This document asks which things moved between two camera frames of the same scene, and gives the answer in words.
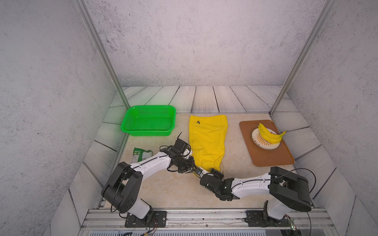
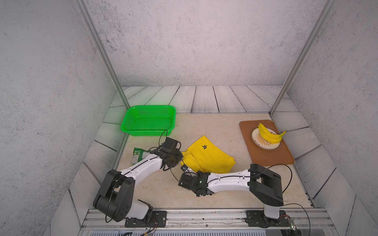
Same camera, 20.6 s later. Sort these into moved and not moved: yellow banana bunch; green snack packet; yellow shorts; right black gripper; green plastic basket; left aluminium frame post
Moved: right black gripper; yellow shorts
Not moved: yellow banana bunch; green plastic basket; left aluminium frame post; green snack packet
